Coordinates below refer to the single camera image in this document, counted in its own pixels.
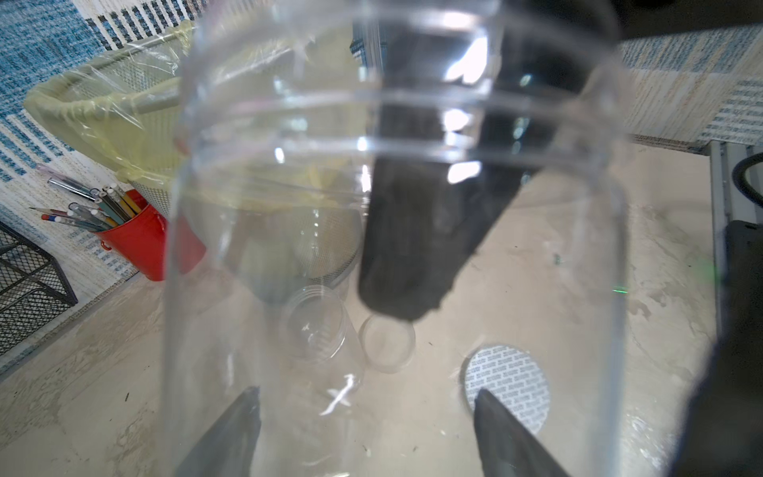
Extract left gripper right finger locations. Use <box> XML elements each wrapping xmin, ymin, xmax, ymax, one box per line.
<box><xmin>474</xmin><ymin>389</ymin><xmax>568</xmax><ymax>477</ymax></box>

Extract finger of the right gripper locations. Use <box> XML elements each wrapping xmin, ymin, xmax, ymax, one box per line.
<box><xmin>359</xmin><ymin>1</ymin><xmax>596</xmax><ymax>321</ymax></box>

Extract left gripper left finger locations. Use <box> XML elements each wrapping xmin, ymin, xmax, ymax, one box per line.
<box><xmin>175</xmin><ymin>386</ymin><xmax>261</xmax><ymax>476</ymax></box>

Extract patterned white jar lid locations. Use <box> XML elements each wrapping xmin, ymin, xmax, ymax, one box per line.
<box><xmin>460</xmin><ymin>344</ymin><xmax>552</xmax><ymax>434</ymax></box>

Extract jar with patterned white lid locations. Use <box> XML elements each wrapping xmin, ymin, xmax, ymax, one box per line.
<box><xmin>158</xmin><ymin>1</ymin><xmax>626</xmax><ymax>476</ymax></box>

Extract clear plastic jar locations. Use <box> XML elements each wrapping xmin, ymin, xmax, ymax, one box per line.
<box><xmin>278</xmin><ymin>285</ymin><xmax>366</xmax><ymax>394</ymax></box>

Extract clear large jar lid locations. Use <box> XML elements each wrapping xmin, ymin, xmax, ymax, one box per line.
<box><xmin>359</xmin><ymin>315</ymin><xmax>416</xmax><ymax>374</ymax></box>

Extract bin with yellow bag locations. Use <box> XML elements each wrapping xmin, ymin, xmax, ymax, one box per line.
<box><xmin>24</xmin><ymin>19</ymin><xmax>373</xmax><ymax>303</ymax></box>

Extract red pen holder cup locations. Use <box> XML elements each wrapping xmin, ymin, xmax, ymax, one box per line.
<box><xmin>95</xmin><ymin>190</ymin><xmax>169</xmax><ymax>281</ymax></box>

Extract pens in red cup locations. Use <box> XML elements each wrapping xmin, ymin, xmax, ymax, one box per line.
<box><xmin>31</xmin><ymin>164</ymin><xmax>147</xmax><ymax>234</ymax></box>

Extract black wire mesh shelf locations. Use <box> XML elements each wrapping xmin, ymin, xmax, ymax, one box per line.
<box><xmin>1</xmin><ymin>224</ymin><xmax>79</xmax><ymax>354</ymax></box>

